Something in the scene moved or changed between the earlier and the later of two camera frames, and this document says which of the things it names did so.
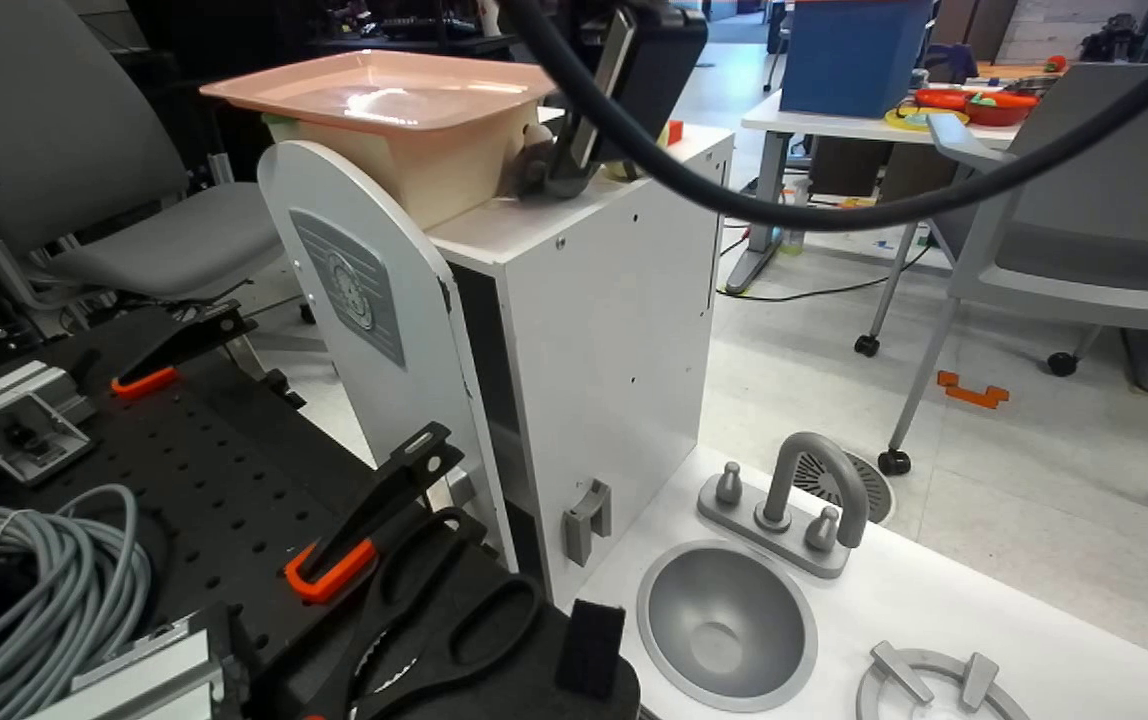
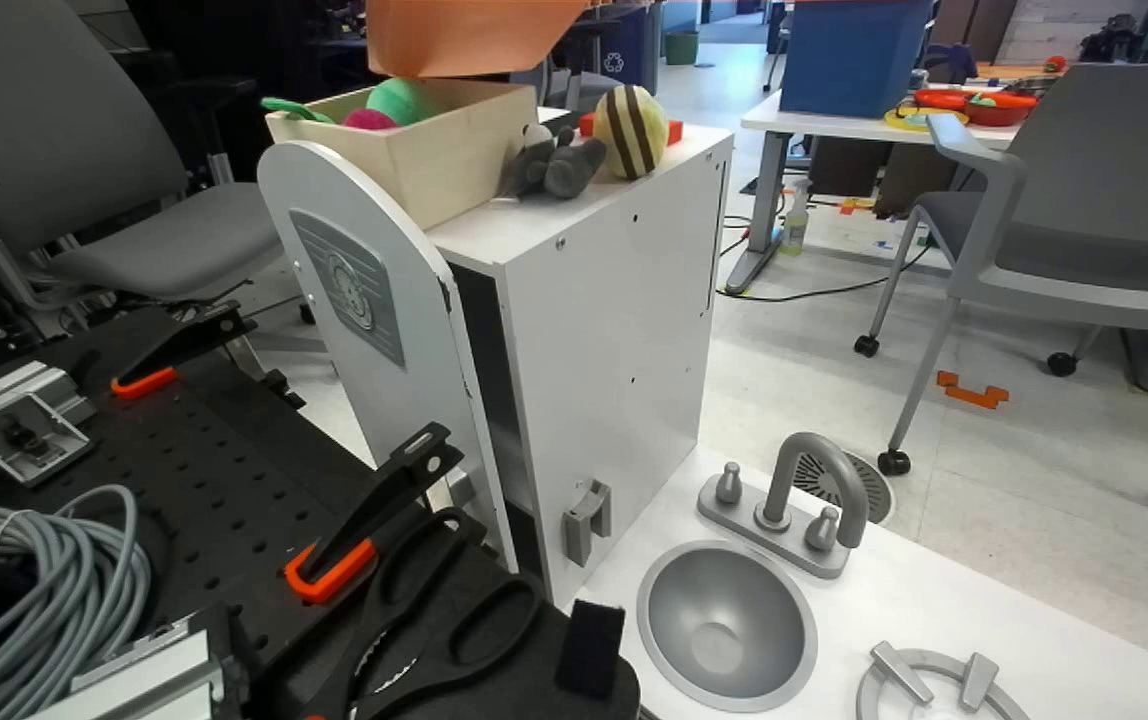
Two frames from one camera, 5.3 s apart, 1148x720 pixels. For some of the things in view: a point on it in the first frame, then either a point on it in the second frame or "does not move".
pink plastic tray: x=395 y=100 → x=467 y=39
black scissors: x=434 y=615 does not move
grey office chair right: x=1115 y=239 does not move
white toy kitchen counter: x=797 y=586 does not move
